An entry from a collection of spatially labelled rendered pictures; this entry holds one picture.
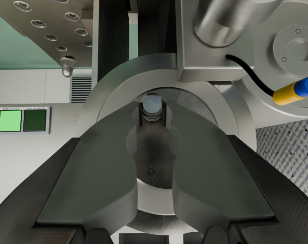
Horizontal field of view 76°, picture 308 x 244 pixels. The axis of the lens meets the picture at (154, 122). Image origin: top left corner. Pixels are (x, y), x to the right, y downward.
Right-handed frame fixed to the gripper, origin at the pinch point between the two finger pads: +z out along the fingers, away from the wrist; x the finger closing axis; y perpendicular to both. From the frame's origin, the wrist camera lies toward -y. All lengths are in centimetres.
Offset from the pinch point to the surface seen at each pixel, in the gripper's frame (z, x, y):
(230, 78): 3.6, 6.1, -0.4
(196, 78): 3.6, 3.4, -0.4
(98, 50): 7.5, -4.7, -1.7
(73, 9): 26.6, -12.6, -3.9
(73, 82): 268, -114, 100
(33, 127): 29.6, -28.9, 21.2
